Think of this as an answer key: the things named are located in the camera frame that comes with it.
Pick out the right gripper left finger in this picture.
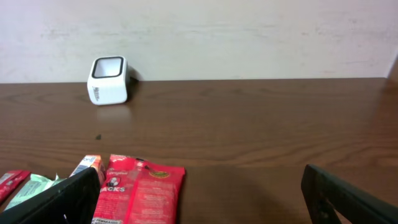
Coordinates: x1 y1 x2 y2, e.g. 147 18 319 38
1 167 100 224

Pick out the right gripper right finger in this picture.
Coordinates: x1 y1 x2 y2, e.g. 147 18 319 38
301 164 397 224

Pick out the light green snack packet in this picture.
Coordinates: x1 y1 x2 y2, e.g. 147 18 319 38
5 174 64 210

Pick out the small orange snack packet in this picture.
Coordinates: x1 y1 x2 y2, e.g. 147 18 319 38
70 155 106 185

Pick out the large red snack bag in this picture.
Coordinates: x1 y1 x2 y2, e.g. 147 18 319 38
91 154 185 224

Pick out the small red snack packet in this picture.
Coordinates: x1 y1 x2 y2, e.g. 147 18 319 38
0 170 31 204

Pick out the white barcode scanner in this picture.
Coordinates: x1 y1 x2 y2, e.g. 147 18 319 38
86 55 130 106

